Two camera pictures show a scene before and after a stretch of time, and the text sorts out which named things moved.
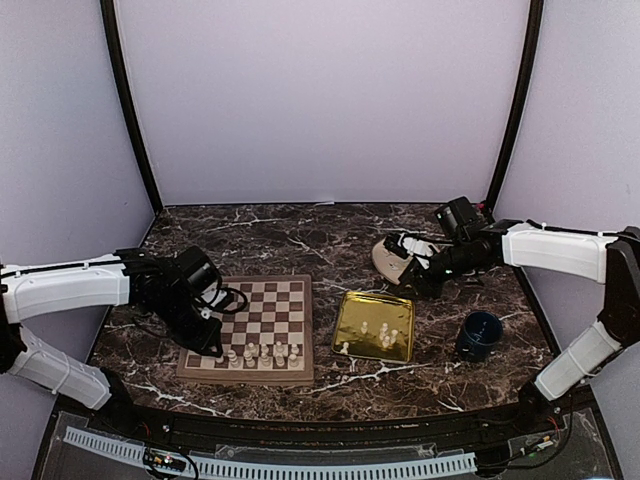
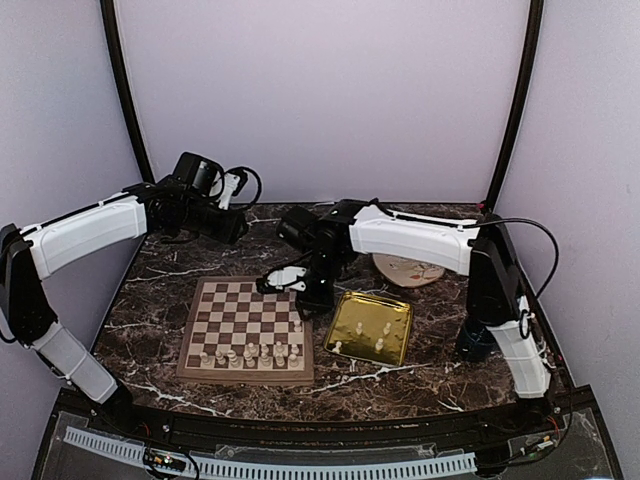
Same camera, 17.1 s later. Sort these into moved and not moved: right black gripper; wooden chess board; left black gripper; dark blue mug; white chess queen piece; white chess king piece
Moved: left black gripper; right black gripper
Not moved: white chess king piece; wooden chess board; dark blue mug; white chess queen piece
